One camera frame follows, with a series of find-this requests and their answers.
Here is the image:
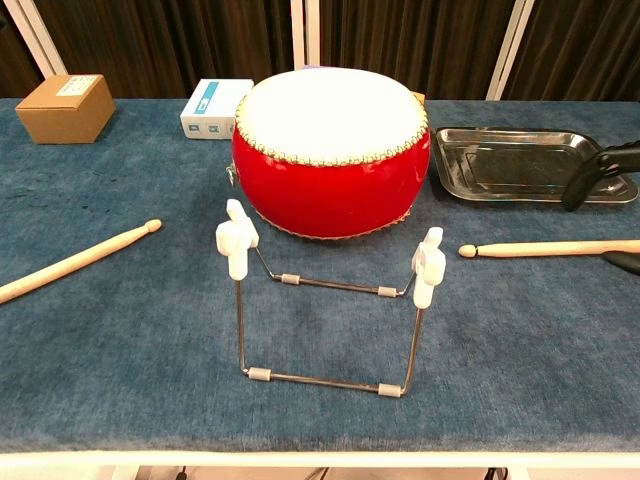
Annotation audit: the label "stainless steel tray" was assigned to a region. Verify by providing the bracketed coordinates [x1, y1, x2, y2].
[430, 126, 640, 204]

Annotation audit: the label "red drum white skin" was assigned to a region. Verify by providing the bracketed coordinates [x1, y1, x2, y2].
[230, 68, 432, 241]

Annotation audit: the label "wire stand white clips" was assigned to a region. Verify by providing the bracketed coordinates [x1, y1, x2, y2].
[215, 198, 447, 400]

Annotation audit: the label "wooden drumstick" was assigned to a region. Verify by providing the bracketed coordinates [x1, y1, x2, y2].
[458, 239, 640, 259]
[0, 218, 163, 305]

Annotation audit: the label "white slanted frame post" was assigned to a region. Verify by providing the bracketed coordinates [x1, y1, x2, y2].
[486, 0, 534, 101]
[2, 0, 67, 77]

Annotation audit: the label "black pleated curtain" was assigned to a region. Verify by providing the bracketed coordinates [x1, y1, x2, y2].
[0, 0, 640, 101]

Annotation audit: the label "white upright frame post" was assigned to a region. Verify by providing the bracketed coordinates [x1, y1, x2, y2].
[291, 0, 320, 70]

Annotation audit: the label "blue table cloth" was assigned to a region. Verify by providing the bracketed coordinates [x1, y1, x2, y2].
[0, 97, 640, 454]

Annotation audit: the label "brown cardboard box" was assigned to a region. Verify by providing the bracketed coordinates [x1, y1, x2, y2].
[14, 74, 117, 145]

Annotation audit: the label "white blue carton box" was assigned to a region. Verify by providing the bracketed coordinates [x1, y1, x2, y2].
[179, 78, 255, 141]

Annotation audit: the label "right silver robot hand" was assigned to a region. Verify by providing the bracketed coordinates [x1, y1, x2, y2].
[562, 141, 640, 276]

